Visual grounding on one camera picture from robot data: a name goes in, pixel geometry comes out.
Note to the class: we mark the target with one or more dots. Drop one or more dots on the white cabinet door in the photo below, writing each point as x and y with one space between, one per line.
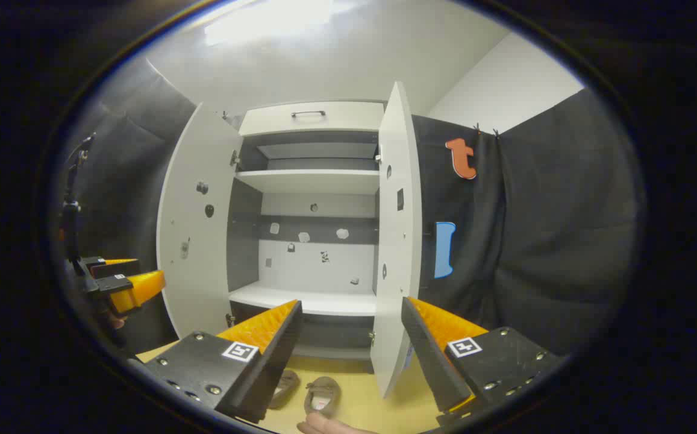
194 265
397 271

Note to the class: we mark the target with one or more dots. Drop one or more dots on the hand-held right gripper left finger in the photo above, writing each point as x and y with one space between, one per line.
270 374

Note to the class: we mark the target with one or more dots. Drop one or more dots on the white cabinet drawer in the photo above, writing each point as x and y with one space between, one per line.
348 120

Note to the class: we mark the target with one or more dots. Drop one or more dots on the white shoe cabinet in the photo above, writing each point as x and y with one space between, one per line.
312 181

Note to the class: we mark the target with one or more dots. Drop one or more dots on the brown fuzzy shoe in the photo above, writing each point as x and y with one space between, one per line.
287 389
322 390

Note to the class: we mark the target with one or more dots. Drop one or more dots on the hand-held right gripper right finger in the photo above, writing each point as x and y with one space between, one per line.
438 374

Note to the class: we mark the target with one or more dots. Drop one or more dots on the black backdrop cloth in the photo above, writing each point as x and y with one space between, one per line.
565 241

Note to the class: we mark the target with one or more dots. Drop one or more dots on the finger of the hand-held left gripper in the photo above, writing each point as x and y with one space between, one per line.
116 268
137 289

